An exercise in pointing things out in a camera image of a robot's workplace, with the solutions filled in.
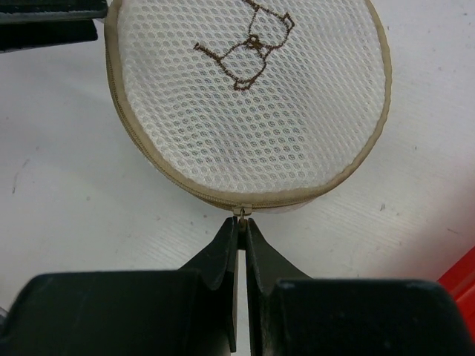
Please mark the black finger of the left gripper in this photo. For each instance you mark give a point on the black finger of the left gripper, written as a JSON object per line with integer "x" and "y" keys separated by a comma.
{"x": 35, "y": 24}

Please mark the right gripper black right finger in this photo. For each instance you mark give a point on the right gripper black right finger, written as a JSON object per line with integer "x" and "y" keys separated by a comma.
{"x": 280, "y": 300}

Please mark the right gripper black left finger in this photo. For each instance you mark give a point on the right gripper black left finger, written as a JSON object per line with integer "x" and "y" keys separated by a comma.
{"x": 213, "y": 325}

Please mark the white mesh laundry bag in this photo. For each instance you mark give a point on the white mesh laundry bag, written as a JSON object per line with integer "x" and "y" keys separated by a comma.
{"x": 250, "y": 105}

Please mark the red plastic tray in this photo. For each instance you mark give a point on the red plastic tray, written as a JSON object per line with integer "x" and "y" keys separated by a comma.
{"x": 459, "y": 282}

